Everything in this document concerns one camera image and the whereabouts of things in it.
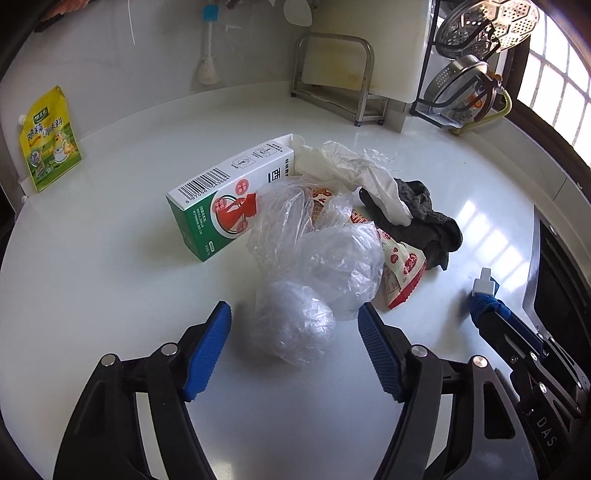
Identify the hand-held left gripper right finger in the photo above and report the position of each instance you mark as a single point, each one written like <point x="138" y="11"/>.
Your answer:
<point x="378" y="355"/>

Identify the thin white tube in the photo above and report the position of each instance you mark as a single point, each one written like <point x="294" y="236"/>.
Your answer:
<point x="131" y="23"/>

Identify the stained white cutting board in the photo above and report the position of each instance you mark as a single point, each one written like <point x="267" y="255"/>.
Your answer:
<point x="332" y="64"/>

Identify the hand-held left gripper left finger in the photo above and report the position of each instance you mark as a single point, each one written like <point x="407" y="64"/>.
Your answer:
<point x="207" y="350"/>

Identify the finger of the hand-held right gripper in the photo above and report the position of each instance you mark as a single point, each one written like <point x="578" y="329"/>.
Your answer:
<point x="503" y="342"/>
<point x="524" y="333"/>

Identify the red snack wrapper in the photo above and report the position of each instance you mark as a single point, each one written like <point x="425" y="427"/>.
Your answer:
<point x="401" y="267"/>

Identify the green and white carton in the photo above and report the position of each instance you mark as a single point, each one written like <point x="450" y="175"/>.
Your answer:
<point x="207" y="203"/>

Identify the yellow-green seasoning pouch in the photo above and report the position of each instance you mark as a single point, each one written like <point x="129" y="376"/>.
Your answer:
<point x="48" y="138"/>

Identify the large white cutting board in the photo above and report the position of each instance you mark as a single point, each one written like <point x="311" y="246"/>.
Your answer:
<point x="397" y="41"/>

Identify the clear plastic bag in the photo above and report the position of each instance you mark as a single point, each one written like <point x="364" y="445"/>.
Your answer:
<point x="323" y="258"/>

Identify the steel cutting board stand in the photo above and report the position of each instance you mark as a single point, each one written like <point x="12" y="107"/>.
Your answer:
<point x="364" y="106"/>

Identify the dark grey cloth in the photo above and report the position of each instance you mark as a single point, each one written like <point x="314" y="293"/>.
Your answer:
<point x="429" y="221"/>

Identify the pink dish cloth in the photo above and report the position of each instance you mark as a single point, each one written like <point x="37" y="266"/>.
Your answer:
<point x="69" y="5"/>

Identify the white rice paddle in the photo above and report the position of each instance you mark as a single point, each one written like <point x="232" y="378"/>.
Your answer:
<point x="298" y="11"/>

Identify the barred window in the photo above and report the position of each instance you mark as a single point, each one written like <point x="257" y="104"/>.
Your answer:
<point x="558" y="87"/>

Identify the perforated steel steamer tray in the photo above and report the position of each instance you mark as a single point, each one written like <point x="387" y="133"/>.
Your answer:
<point x="489" y="23"/>

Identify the white plastic glove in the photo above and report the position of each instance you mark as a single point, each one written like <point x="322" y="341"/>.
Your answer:
<point x="351" y="161"/>

